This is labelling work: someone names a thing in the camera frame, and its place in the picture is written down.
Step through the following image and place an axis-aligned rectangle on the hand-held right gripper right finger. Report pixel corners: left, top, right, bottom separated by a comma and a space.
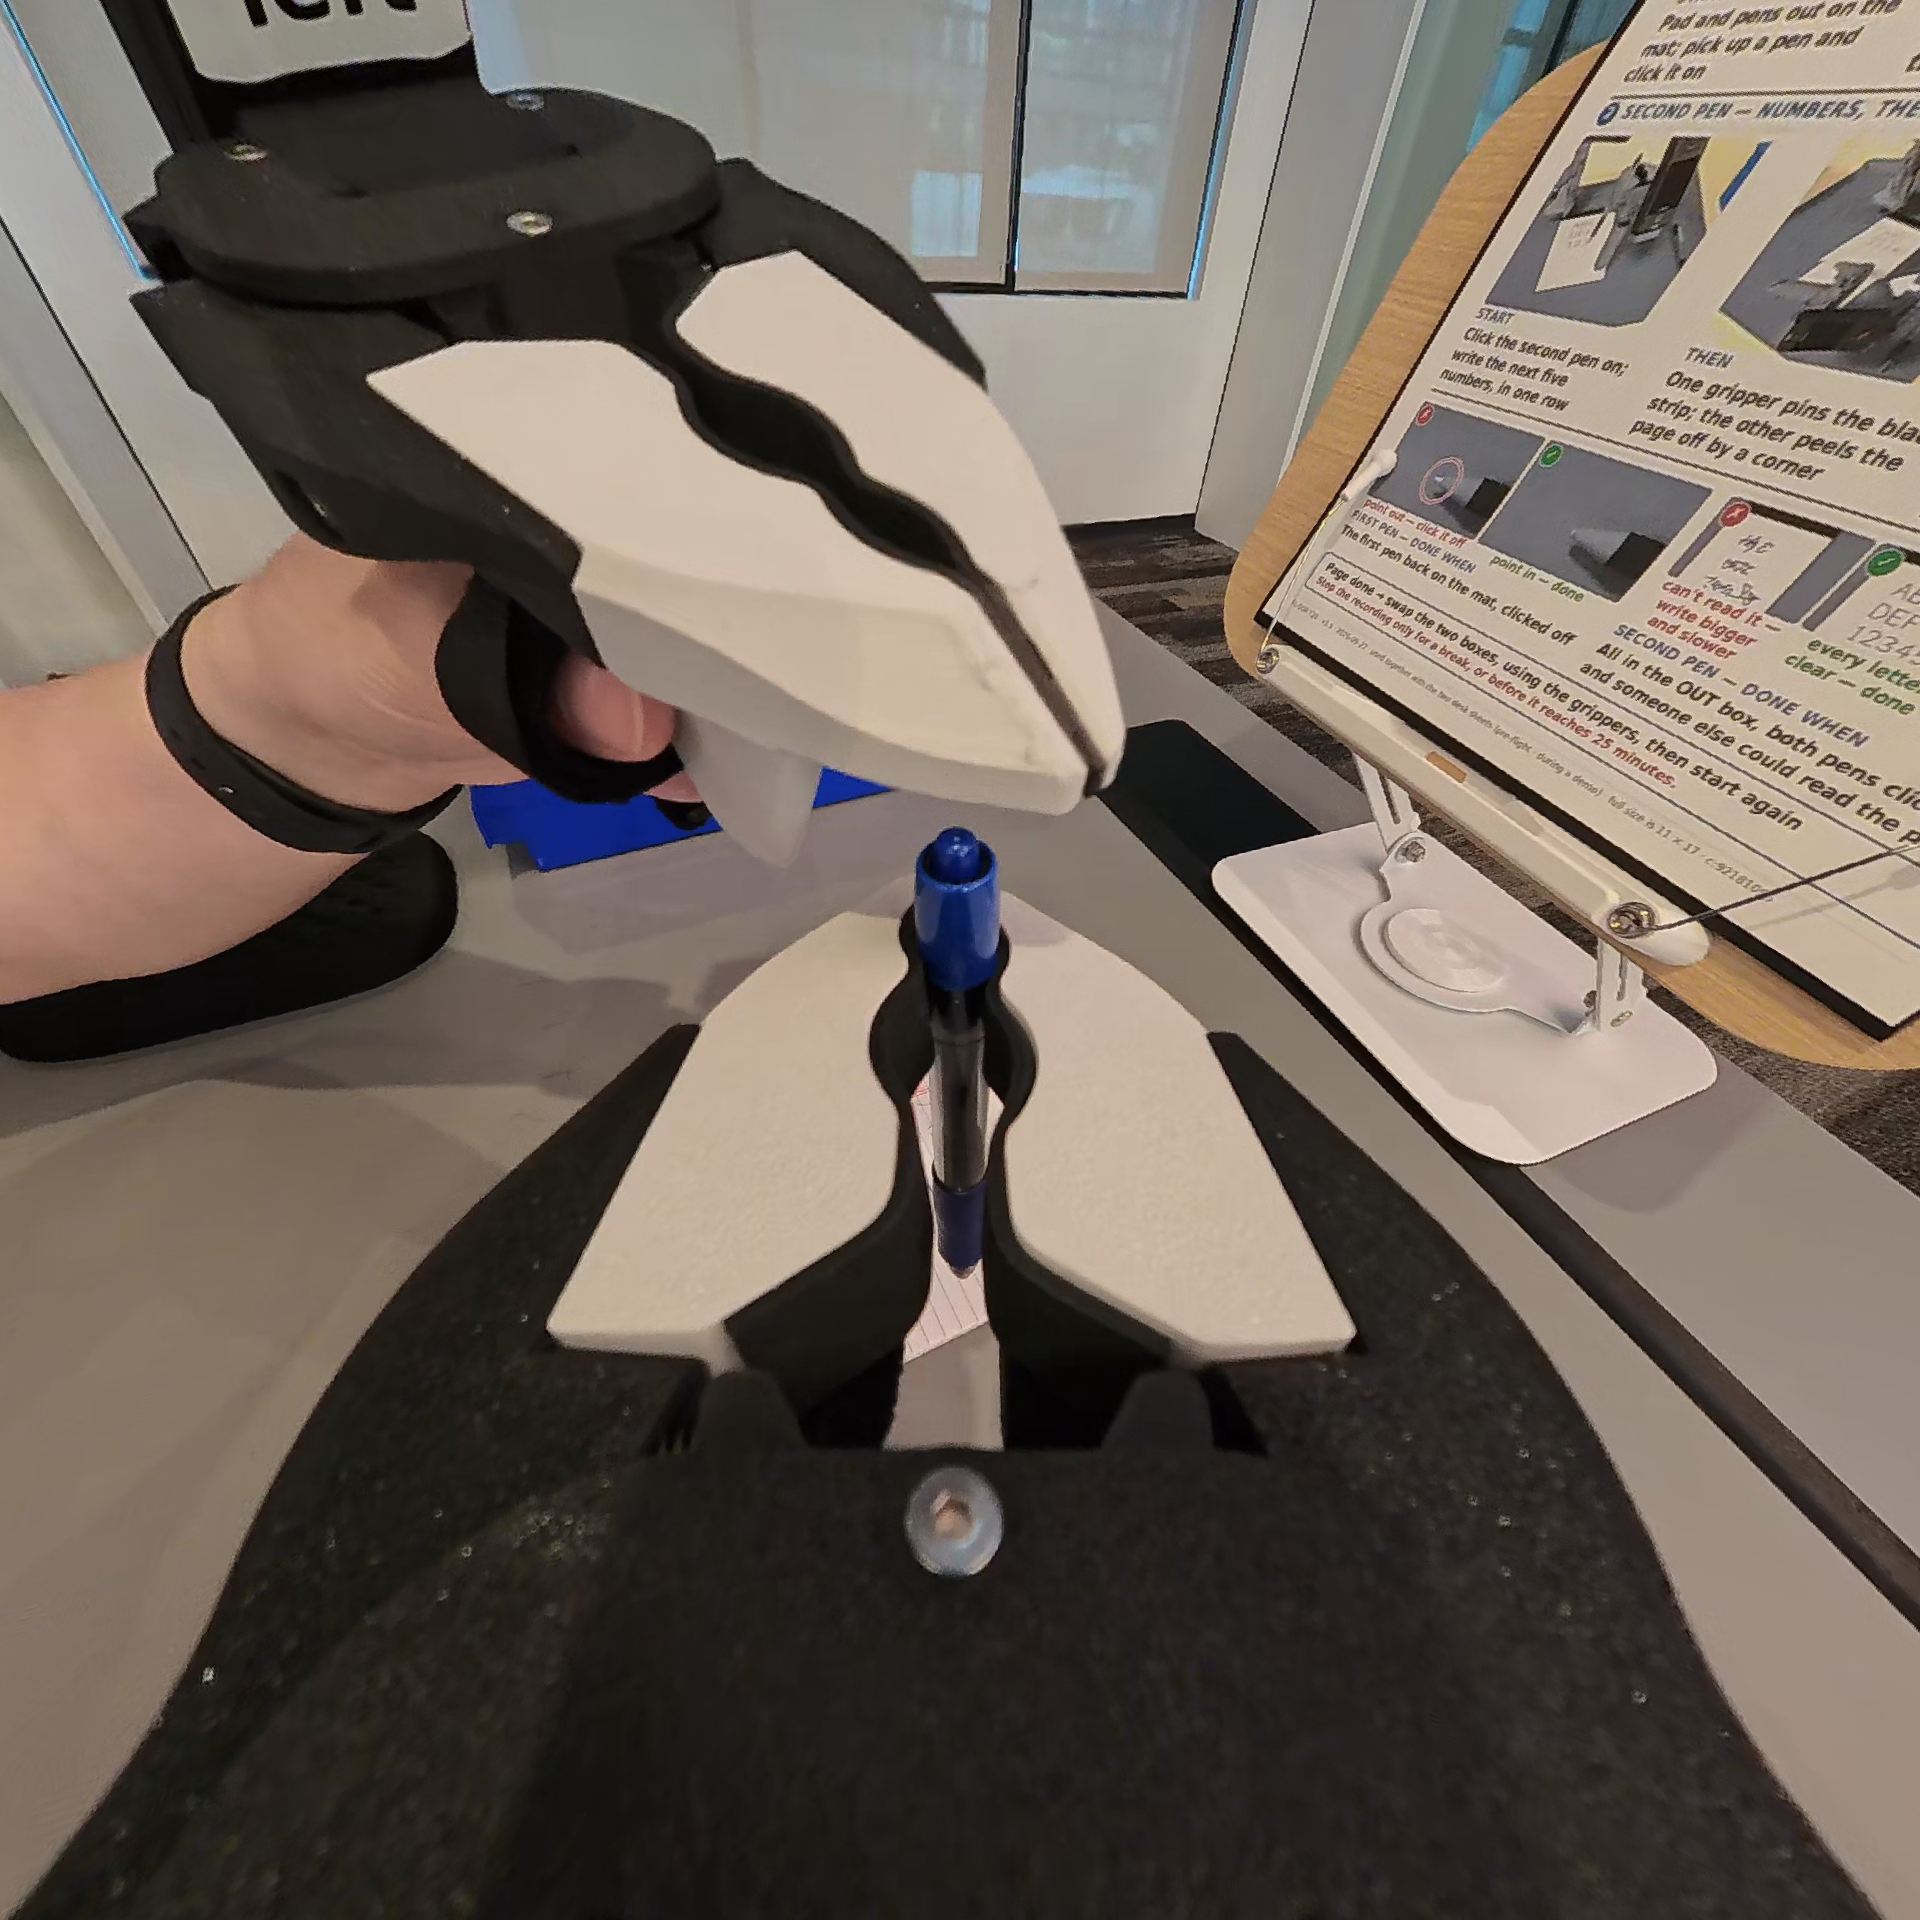
991, 928, 1361, 1415

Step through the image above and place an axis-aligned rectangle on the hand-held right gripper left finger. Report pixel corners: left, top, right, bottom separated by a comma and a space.
545, 903, 939, 1413

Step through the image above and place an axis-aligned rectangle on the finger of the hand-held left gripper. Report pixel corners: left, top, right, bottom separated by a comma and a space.
674, 246, 1129, 798
363, 339, 1096, 872

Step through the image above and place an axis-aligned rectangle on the white lined notepad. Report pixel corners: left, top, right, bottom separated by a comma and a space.
901, 1093, 992, 1365

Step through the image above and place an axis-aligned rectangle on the blue retractable pen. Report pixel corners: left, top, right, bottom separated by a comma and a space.
915, 827, 1003, 1278

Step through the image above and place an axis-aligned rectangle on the person's left hand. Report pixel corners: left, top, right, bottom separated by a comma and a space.
184, 533, 701, 824

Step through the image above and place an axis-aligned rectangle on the blue plastic bin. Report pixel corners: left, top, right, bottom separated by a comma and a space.
470, 768, 903, 875

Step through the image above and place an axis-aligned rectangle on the instruction sheet on stand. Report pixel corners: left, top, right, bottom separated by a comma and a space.
1213, 46, 1920, 1163

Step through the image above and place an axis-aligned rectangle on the large window with shade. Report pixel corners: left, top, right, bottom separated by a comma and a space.
465, 0, 1248, 298

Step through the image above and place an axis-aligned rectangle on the black rectangular desk mat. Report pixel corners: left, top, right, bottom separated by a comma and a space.
1102, 719, 1361, 920

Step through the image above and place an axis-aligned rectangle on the black wristband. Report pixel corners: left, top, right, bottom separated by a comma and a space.
144, 588, 459, 856

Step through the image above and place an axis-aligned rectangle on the printed instruction sheet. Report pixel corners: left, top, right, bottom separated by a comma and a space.
1275, 0, 1920, 1037

